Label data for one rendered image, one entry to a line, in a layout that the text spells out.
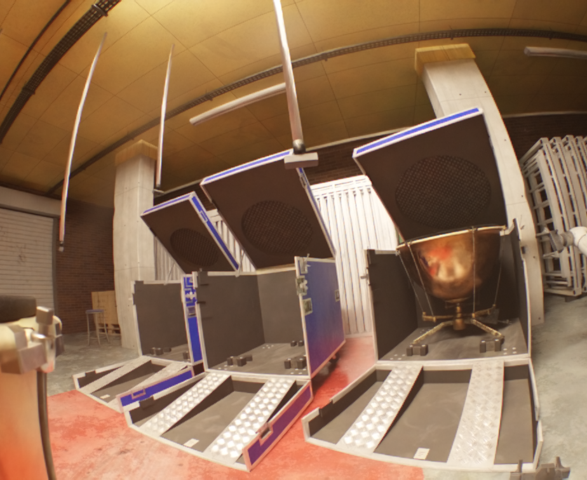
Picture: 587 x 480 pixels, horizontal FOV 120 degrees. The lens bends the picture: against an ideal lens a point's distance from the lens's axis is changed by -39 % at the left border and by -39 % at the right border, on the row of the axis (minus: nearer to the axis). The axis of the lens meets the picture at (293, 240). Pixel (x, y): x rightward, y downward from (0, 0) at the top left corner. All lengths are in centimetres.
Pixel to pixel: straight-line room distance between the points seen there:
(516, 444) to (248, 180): 241
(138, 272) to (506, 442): 423
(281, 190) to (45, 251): 576
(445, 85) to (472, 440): 317
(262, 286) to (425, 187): 187
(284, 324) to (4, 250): 572
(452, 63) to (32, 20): 442
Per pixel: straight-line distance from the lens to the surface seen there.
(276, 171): 223
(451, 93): 337
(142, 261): 428
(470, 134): 211
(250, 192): 239
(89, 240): 772
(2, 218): 680
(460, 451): 127
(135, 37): 320
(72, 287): 733
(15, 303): 26
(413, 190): 243
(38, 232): 701
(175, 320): 342
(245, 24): 305
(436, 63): 361
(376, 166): 224
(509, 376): 185
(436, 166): 228
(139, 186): 452
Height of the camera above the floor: 80
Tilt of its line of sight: 9 degrees up
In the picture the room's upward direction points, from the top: 7 degrees counter-clockwise
